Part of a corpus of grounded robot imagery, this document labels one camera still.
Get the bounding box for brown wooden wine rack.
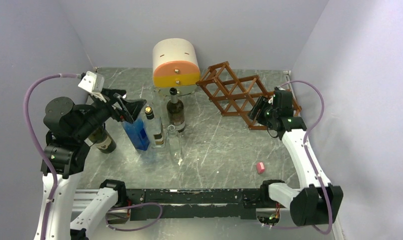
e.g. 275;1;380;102
196;61;307;133

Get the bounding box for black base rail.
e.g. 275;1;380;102
112;188;280;221

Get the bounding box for cream orange drawer cabinet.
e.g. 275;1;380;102
152;38;201;96

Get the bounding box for pink eraser block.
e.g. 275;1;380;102
256;162;266;175

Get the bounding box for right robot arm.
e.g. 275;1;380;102
248;87;344;227

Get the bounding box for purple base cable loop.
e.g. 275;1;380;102
105;202;164;232

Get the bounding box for blue square glass bottle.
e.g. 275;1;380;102
121;116;150;151

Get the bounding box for clear glass bottle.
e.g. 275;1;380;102
166;124;183;165

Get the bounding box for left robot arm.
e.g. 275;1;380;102
34;89;146;240

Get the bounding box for dark green wine bottle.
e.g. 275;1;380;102
88;125;117;154

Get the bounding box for clear labelled liquor bottle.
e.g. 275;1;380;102
144;106;165;148

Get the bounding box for dark labelled wine bottle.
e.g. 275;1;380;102
166;87;186;133

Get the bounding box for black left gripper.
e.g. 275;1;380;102
74;86;147;139

